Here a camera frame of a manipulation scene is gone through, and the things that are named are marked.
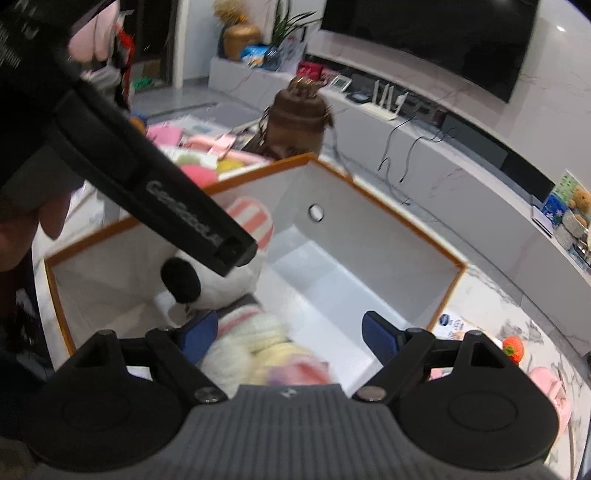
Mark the black wall television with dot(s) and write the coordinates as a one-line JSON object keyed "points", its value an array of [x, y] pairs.
{"points": [[438, 37]]}

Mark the white router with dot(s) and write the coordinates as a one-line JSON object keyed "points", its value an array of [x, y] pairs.
{"points": [[379, 112]]}

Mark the pink round plush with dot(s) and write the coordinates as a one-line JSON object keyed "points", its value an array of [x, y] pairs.
{"points": [[198, 174]]}

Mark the pink fabric pouch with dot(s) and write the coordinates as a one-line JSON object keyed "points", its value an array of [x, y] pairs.
{"points": [[547, 383]]}

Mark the pink flat case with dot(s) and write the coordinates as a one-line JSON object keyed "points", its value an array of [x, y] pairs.
{"points": [[164, 134]]}

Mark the flat black device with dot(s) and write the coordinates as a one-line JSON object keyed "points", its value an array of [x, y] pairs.
{"points": [[358, 97]]}

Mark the brown water bottle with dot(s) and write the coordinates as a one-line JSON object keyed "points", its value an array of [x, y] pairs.
{"points": [[295, 120]]}

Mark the brown plush toy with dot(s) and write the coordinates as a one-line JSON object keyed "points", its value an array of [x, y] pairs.
{"points": [[138, 123]]}

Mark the yellow round toy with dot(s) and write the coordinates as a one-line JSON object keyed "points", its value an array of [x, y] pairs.
{"points": [[231, 165]]}

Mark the white framed picture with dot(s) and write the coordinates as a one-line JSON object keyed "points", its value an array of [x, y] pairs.
{"points": [[292, 53]]}

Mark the white marble desktop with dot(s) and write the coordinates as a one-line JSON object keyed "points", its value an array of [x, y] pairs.
{"points": [[508, 304]]}

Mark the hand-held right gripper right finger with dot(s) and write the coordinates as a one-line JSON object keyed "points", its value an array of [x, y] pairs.
{"points": [[376, 332]]}

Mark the red box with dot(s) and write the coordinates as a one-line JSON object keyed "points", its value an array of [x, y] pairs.
{"points": [[310, 69]]}

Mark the white pink knitted pouch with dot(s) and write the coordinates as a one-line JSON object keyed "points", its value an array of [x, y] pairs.
{"points": [[249, 341]]}

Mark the pink folding stand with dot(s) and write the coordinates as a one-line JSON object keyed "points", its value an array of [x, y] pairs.
{"points": [[212, 144]]}

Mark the white plush toy striped hat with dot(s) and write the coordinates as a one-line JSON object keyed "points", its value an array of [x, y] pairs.
{"points": [[221, 288]]}

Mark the brown teddy bear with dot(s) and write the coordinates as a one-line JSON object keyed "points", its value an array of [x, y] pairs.
{"points": [[581, 201]]}

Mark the person's left hand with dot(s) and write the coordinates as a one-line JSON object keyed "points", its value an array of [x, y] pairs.
{"points": [[51, 217]]}

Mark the gold vase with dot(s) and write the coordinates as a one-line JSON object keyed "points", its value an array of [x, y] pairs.
{"points": [[242, 41]]}

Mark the orange cardboard box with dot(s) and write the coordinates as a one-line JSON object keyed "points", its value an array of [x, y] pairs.
{"points": [[369, 240]]}

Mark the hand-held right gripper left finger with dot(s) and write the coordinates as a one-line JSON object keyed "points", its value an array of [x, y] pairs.
{"points": [[201, 330]]}

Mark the green blue painting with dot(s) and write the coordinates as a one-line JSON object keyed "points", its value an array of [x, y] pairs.
{"points": [[556, 203]]}

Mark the blue printed box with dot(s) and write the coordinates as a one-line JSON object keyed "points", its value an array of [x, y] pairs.
{"points": [[581, 256]]}

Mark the small cardboard box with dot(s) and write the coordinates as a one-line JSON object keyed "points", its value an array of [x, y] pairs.
{"points": [[152, 68]]}

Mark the slim green potted plant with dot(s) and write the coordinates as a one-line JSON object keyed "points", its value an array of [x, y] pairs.
{"points": [[284, 21]]}

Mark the blue snack bag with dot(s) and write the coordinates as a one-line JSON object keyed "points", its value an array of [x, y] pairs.
{"points": [[256, 54]]}

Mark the white marble TV cabinet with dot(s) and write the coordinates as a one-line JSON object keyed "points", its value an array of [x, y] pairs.
{"points": [[461, 194]]}

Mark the small white desk clock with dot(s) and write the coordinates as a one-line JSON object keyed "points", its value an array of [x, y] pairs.
{"points": [[340, 83]]}

